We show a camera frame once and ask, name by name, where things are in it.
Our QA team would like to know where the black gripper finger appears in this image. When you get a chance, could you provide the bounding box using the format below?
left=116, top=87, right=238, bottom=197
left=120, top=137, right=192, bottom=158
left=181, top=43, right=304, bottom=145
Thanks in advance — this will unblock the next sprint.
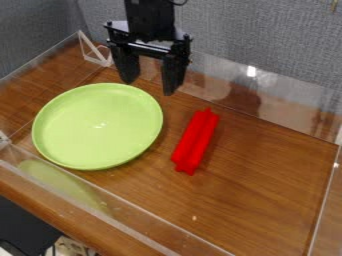
left=109, top=44, right=140, bottom=84
left=161, top=55, right=188, bottom=96

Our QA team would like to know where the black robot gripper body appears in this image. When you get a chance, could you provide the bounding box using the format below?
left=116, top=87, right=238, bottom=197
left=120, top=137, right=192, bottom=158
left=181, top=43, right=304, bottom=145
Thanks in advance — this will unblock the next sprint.
left=104, top=0, right=191, bottom=62

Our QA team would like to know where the red plastic block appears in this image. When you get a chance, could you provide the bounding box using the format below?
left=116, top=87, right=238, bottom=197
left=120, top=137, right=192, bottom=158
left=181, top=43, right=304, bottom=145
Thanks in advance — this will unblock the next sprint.
left=171, top=108, right=219, bottom=176

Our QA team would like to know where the green round plate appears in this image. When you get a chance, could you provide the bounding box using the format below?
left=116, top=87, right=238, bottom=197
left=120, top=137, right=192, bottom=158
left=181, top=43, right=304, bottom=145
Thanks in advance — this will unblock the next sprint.
left=32, top=83, right=163, bottom=170

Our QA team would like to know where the white power strip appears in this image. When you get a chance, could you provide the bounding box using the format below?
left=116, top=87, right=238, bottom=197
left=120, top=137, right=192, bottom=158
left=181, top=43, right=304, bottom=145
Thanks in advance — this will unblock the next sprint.
left=44, top=236, right=99, bottom=256

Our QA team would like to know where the clear acrylic enclosure wall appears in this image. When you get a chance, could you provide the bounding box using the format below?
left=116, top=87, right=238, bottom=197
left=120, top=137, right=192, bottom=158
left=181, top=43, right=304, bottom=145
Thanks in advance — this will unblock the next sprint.
left=0, top=33, right=342, bottom=256

